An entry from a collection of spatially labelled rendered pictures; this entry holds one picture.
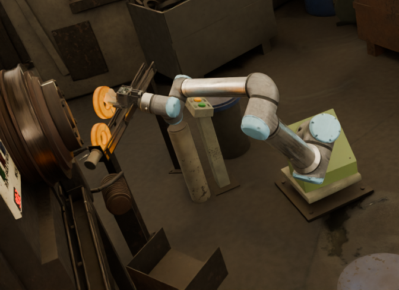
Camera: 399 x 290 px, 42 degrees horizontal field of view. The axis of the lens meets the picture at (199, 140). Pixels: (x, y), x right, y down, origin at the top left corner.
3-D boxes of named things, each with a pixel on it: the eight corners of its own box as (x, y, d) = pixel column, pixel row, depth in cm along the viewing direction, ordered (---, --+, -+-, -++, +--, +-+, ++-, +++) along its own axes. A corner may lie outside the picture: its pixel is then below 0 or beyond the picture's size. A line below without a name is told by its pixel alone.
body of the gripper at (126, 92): (120, 84, 242) (145, 88, 240) (122, 100, 247) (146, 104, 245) (114, 93, 236) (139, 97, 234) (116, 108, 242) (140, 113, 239)
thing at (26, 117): (60, 209, 188) (0, 98, 163) (51, 149, 227) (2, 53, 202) (77, 202, 188) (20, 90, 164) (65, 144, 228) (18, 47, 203)
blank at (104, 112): (88, 99, 237) (94, 98, 236) (101, 79, 248) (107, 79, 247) (102, 125, 246) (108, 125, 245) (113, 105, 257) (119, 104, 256)
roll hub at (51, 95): (74, 164, 192) (43, 100, 177) (67, 132, 215) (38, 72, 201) (88, 158, 193) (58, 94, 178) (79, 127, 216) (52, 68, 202)
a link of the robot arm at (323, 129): (336, 125, 266) (346, 116, 249) (326, 155, 263) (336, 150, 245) (307, 115, 266) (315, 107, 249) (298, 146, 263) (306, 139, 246)
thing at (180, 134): (195, 205, 310) (170, 135, 282) (189, 195, 320) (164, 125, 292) (213, 198, 311) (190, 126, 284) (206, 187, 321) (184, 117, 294)
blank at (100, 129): (104, 157, 265) (110, 157, 264) (88, 148, 252) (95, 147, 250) (107, 129, 271) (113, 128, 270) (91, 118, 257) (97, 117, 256)
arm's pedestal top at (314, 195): (329, 153, 304) (328, 147, 302) (361, 180, 278) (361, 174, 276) (281, 174, 300) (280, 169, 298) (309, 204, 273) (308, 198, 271)
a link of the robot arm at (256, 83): (275, 66, 201) (170, 72, 252) (265, 95, 198) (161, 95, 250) (292, 79, 208) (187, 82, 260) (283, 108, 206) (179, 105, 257)
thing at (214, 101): (218, 169, 334) (200, 113, 312) (202, 146, 361) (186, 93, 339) (262, 150, 339) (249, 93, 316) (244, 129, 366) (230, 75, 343)
